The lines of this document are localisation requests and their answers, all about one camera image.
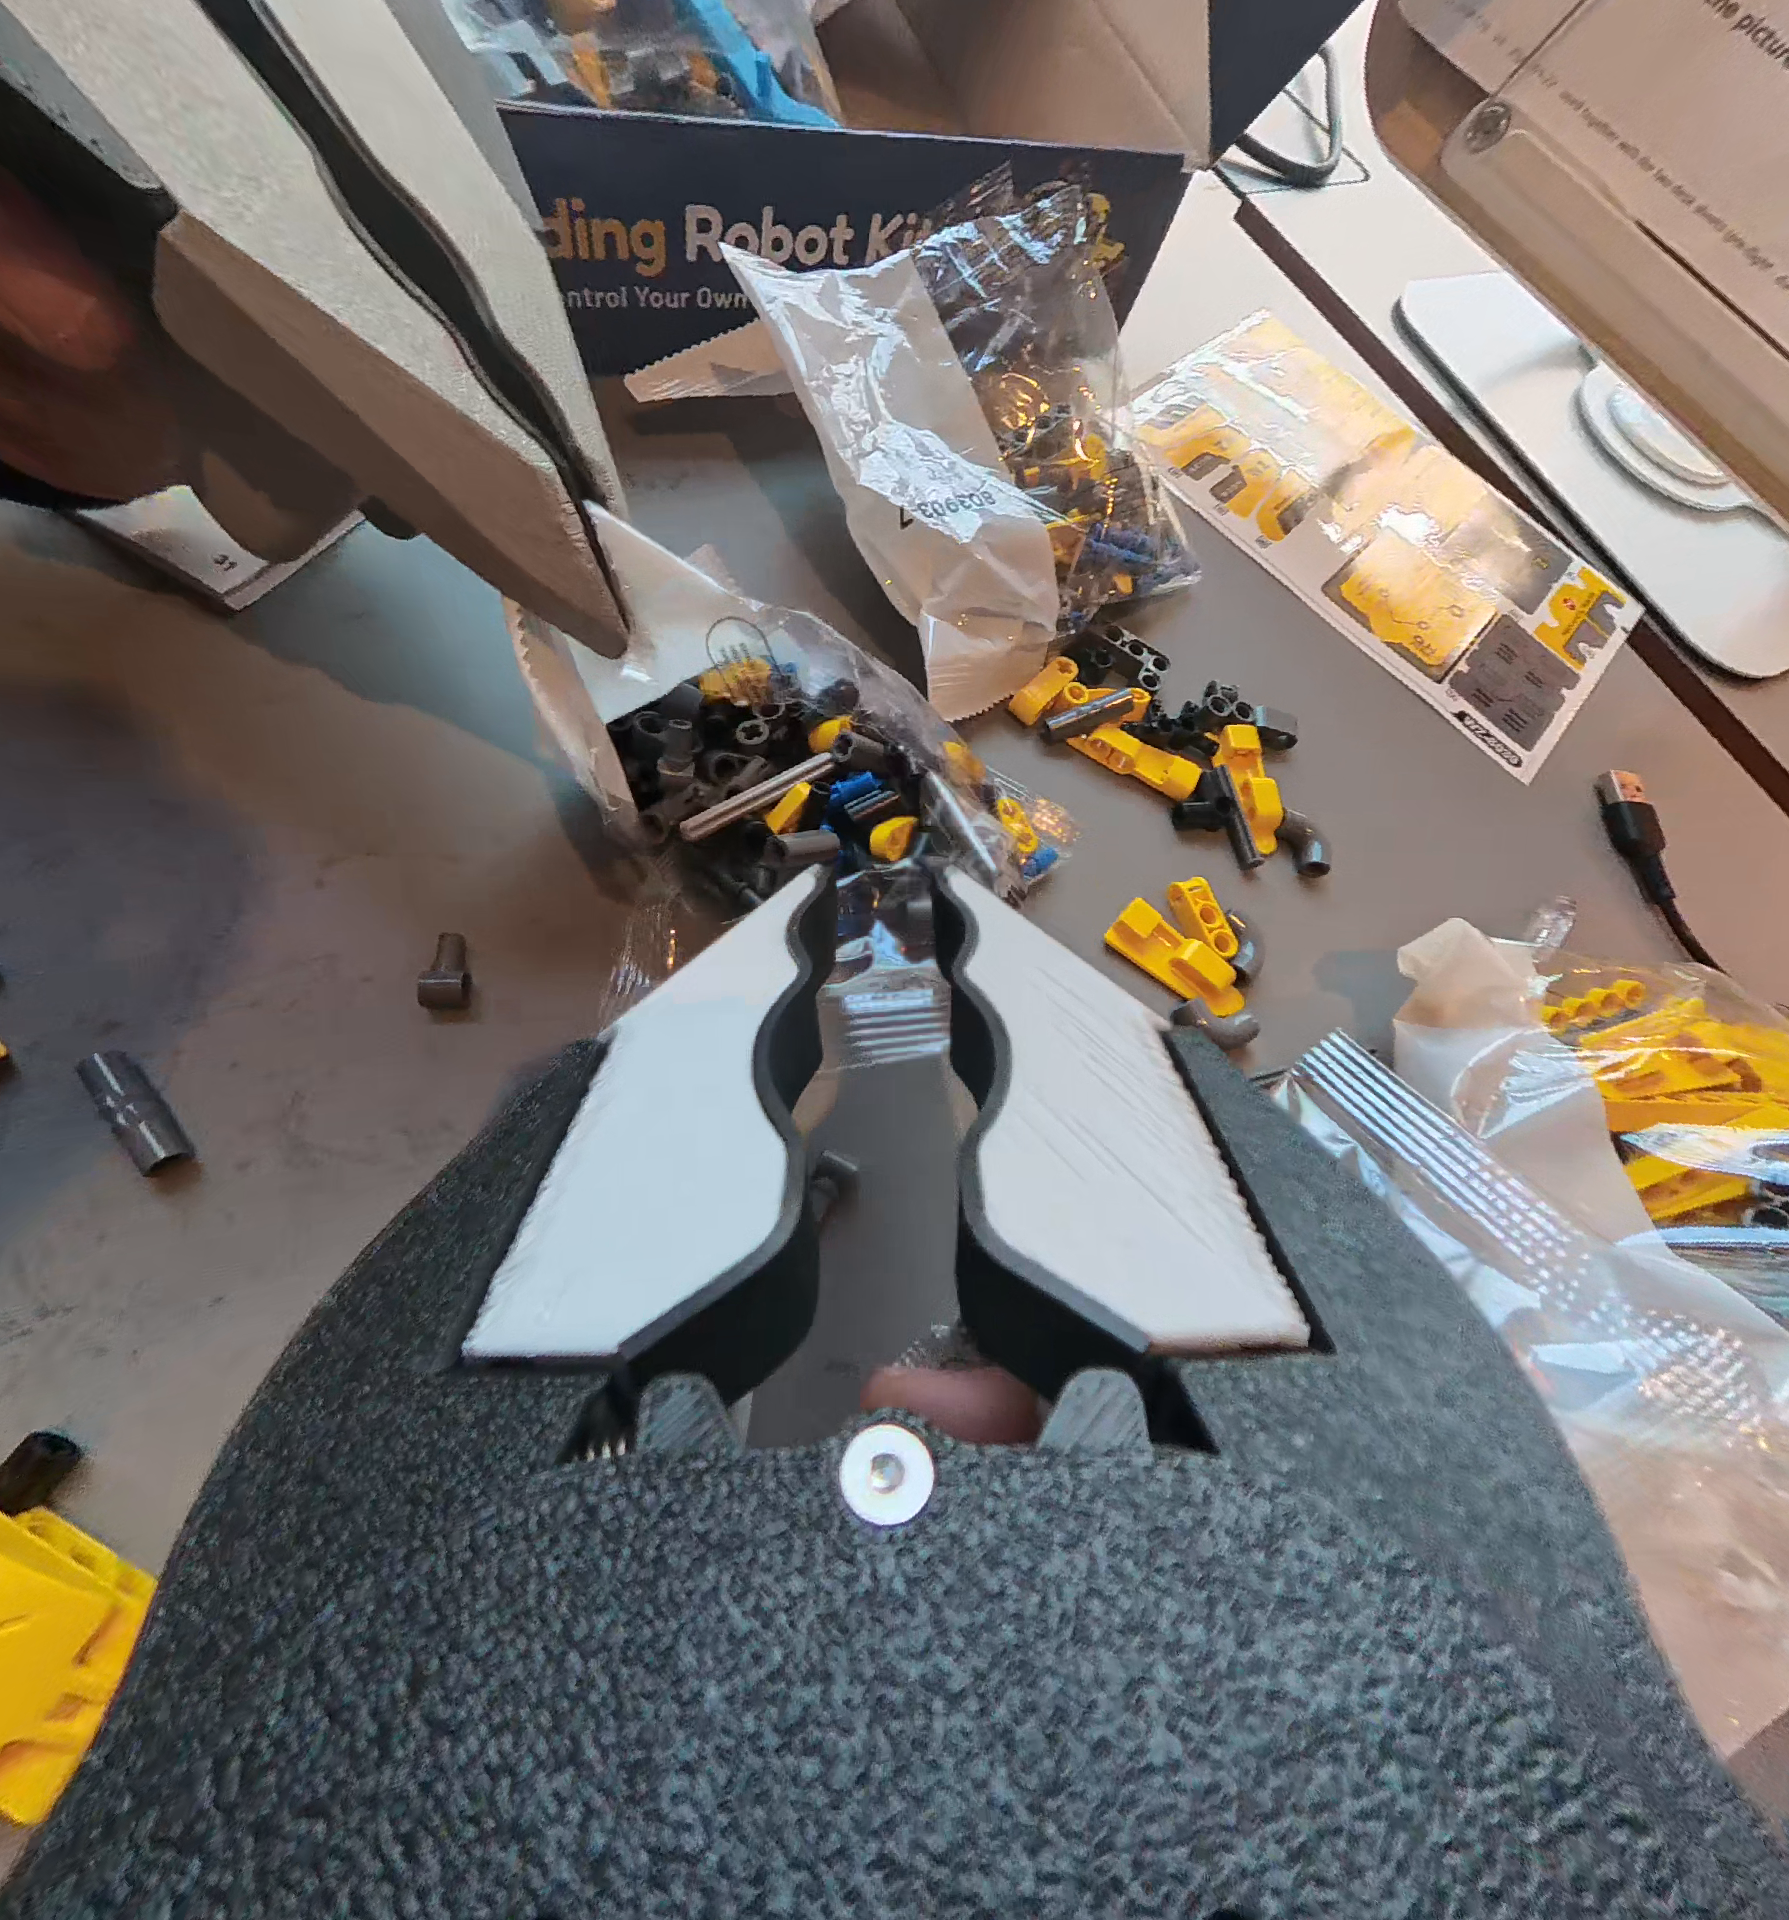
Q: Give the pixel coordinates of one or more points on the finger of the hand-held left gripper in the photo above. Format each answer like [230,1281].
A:
[488,194]
[383,374]

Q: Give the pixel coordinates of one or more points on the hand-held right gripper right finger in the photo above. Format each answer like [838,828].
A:
[1120,1185]

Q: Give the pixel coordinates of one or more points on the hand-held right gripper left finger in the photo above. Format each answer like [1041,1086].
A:
[640,1185]

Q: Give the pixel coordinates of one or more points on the clear bag of dark parts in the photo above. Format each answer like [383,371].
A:
[774,750]

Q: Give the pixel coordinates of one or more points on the clear bag of mixed parts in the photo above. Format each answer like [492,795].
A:
[894,450]

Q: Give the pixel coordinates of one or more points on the clear bag black red parts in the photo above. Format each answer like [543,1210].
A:
[1584,1321]

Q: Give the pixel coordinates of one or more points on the yellow black sticker sheet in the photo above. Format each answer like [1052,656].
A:
[1372,539]

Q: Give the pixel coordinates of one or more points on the yellow curved panel piece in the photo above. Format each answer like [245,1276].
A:
[9,1634]

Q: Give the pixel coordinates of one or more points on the person's left hand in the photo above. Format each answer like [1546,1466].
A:
[40,329]

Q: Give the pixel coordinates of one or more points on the person's right hand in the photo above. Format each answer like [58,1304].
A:
[954,1402]

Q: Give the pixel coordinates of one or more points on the clear bag with blue part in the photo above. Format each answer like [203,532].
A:
[654,60]

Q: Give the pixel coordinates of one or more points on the instruction booklet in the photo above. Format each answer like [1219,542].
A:
[233,563]

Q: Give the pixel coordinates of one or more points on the dark grey connector piece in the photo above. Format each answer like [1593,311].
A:
[443,975]

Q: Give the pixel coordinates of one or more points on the blue robot kit box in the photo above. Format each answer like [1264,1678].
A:
[832,240]

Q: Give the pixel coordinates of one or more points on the pile of loose toy parts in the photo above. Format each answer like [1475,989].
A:
[1180,778]

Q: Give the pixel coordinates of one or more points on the grey tube connector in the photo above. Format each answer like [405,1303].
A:
[137,1110]

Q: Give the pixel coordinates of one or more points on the white flat stand base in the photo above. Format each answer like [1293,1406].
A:
[1704,539]

